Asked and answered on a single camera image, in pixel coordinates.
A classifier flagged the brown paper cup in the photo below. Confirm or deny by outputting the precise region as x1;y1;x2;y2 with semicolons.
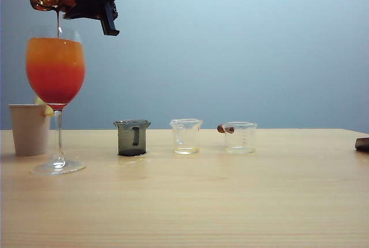
7;103;51;157

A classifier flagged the dark brown flat object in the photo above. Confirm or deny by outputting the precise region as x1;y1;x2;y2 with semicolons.
355;137;369;152

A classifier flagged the yellow lemon slice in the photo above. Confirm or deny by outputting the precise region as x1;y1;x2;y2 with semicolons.
33;95;55;117

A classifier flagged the grey glass measuring cup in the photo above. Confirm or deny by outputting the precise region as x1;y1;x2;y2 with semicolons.
112;119;152;157

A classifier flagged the small brown cylinder piece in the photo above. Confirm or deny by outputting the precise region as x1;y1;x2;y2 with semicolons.
216;124;235;135

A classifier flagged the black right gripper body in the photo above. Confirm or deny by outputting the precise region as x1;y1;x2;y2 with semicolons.
62;0;105;20

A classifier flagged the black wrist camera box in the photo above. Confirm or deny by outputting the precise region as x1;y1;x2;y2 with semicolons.
99;0;121;37

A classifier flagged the clear glass measuring cup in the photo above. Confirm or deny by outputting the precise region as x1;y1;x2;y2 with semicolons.
169;118;204;156
223;121;258;155

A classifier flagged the wine glass with orange drink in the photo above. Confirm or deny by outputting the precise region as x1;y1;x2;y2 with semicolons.
25;25;86;176

